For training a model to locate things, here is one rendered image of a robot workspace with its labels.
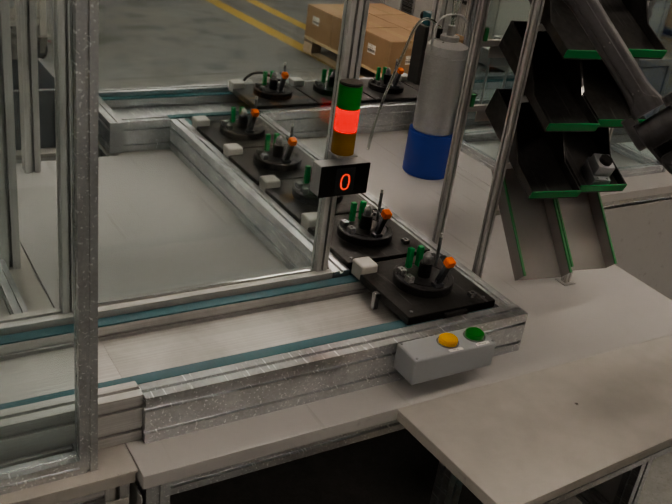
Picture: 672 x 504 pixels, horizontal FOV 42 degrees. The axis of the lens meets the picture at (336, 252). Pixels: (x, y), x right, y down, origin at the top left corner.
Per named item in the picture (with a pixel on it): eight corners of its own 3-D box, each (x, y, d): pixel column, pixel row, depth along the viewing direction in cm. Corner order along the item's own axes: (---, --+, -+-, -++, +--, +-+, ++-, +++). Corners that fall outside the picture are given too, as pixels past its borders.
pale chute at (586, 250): (606, 268, 216) (617, 263, 212) (561, 271, 211) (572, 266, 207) (580, 162, 223) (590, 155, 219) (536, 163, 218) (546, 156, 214)
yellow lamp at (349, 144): (357, 155, 186) (361, 133, 184) (337, 157, 184) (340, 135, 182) (346, 146, 190) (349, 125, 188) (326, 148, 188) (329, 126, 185)
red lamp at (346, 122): (361, 133, 184) (364, 110, 182) (340, 134, 182) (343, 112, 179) (349, 125, 188) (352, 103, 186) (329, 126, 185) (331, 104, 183)
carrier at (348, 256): (428, 256, 218) (437, 211, 212) (346, 270, 206) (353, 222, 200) (377, 215, 236) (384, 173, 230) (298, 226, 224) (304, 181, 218)
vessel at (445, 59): (462, 135, 286) (485, 19, 269) (427, 138, 279) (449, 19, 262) (437, 120, 297) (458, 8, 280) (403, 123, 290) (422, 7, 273)
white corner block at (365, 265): (376, 279, 204) (379, 264, 202) (360, 282, 201) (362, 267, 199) (366, 270, 207) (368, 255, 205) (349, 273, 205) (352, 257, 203)
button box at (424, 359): (491, 365, 186) (497, 341, 184) (411, 386, 176) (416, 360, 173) (471, 348, 192) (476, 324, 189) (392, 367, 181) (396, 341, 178)
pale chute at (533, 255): (561, 277, 208) (572, 272, 204) (514, 280, 204) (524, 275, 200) (536, 167, 216) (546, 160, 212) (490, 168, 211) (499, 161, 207)
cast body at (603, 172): (605, 189, 206) (620, 169, 201) (588, 188, 205) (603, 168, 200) (594, 163, 211) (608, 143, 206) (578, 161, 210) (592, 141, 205)
